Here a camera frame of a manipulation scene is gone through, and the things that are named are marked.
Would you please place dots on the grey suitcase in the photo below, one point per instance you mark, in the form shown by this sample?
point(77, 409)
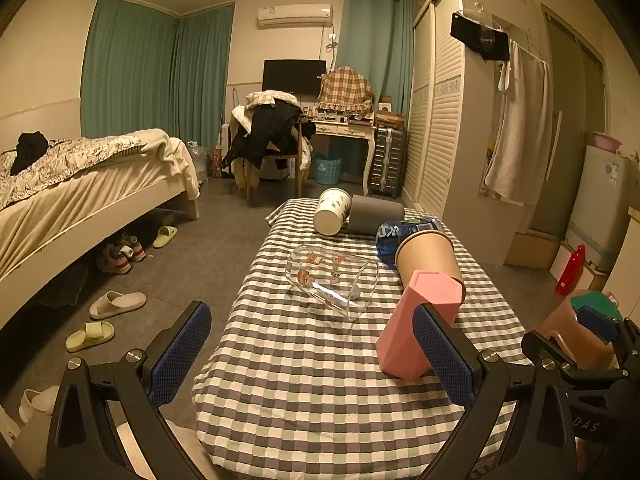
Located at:
point(387, 160)

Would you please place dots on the red bottle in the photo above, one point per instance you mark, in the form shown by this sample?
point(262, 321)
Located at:
point(570, 270)

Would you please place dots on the clear water jug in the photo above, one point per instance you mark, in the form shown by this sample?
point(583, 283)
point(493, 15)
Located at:
point(197, 162)

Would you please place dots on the brown plastic stool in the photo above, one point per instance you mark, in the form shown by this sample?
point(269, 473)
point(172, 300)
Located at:
point(565, 327)

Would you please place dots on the wide green curtain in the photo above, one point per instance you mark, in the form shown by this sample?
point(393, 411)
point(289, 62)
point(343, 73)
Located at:
point(127, 70)

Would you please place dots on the white slipper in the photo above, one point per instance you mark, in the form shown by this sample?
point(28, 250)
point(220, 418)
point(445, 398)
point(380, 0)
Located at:
point(117, 304)
point(37, 402)

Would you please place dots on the black hanging bag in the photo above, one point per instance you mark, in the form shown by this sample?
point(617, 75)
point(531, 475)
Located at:
point(482, 37)

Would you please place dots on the black monitor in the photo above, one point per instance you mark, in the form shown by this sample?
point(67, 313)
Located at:
point(292, 76)

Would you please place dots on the black cloth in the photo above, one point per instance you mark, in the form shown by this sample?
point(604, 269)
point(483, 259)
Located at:
point(29, 152)

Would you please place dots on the white wardrobe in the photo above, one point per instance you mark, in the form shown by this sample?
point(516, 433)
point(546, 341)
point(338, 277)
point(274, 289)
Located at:
point(440, 125)

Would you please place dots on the white washing machine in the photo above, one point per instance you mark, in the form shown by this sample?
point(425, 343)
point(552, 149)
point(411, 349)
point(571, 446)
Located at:
point(602, 205)

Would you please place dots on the plaid cloth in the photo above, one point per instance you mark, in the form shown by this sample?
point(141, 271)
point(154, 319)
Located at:
point(345, 87)

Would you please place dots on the bed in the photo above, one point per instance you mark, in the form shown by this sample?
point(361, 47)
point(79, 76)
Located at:
point(75, 210)

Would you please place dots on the green slipper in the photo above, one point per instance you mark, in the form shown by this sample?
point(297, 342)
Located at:
point(165, 236)
point(90, 336)

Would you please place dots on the grey checkered tablecloth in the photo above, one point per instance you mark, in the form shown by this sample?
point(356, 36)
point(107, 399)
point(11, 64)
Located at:
point(300, 385)

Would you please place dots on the red patterned bag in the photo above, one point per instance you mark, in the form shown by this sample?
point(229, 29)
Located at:
point(215, 162)

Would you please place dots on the blue patterned cup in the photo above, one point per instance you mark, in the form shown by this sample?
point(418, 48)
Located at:
point(395, 235)

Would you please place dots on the white air conditioner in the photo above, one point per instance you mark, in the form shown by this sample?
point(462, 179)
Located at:
point(294, 16)

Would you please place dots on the pink basin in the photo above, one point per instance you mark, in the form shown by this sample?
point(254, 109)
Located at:
point(607, 142)

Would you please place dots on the light clothing pile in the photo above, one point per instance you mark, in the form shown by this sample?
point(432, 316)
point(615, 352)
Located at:
point(260, 100)

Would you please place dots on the brown paper cup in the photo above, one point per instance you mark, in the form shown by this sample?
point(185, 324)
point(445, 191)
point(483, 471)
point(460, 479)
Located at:
point(429, 260)

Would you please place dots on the wooden chair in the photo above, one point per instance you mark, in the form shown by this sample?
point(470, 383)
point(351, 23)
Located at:
point(302, 160)

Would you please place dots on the white printed paper cup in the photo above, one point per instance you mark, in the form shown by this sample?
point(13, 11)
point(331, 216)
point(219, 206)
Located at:
point(331, 212)

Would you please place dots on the wooden box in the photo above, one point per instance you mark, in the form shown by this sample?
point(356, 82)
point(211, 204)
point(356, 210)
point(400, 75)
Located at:
point(390, 119)

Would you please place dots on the white hanging towel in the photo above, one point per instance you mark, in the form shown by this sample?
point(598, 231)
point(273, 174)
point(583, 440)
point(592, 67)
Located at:
point(520, 125)

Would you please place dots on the blue plastic basket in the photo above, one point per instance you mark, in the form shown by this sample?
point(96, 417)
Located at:
point(327, 170)

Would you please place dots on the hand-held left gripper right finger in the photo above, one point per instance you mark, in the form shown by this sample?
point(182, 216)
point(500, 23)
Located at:
point(444, 360)

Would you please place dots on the clear glass cup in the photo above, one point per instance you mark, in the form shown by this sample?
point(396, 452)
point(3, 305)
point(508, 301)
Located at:
point(330, 280)

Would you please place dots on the black clothing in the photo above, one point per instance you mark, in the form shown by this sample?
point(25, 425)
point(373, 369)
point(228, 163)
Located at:
point(262, 132)

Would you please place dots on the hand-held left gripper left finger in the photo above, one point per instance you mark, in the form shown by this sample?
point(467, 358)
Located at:
point(181, 355)

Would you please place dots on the cardboard box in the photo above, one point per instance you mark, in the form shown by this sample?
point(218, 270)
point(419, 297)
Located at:
point(530, 250)

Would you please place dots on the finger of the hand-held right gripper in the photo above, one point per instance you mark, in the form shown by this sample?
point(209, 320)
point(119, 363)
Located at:
point(597, 322)
point(542, 346)

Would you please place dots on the patterned duvet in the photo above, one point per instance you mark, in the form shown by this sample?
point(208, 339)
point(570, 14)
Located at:
point(75, 152)

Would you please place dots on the grey cup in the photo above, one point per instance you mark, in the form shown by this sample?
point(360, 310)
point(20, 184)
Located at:
point(372, 214)

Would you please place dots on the white sneaker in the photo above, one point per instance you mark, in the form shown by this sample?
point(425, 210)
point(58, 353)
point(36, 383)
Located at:
point(112, 260)
point(135, 249)

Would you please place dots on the pink hexagonal cup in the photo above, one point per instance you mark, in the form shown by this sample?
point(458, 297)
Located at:
point(417, 320)

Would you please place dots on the white desk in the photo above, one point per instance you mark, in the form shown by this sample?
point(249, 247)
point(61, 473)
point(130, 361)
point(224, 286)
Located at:
point(350, 132)

